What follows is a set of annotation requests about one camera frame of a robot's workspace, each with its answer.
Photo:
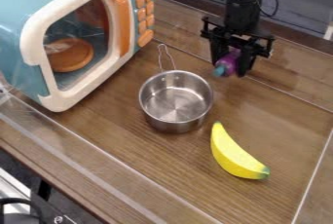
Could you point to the small silver pot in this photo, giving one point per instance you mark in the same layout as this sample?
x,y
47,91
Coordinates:
x,y
176,98

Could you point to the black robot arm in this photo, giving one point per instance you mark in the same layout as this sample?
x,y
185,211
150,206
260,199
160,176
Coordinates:
x,y
239,40

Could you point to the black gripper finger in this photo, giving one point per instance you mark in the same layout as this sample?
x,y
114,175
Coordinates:
x,y
247,59
220,48

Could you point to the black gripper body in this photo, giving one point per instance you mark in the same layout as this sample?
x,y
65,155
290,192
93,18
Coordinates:
x,y
239,26

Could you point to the purple toy eggplant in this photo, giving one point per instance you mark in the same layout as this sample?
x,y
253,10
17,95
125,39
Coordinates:
x,y
225,66

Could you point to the blue white toy microwave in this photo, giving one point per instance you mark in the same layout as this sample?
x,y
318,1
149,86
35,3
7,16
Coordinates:
x,y
117,26

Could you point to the yellow toy banana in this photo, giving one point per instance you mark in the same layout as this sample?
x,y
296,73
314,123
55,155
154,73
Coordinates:
x,y
233,158

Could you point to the orange microwave turntable plate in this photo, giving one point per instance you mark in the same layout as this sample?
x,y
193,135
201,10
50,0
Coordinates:
x,y
69,54

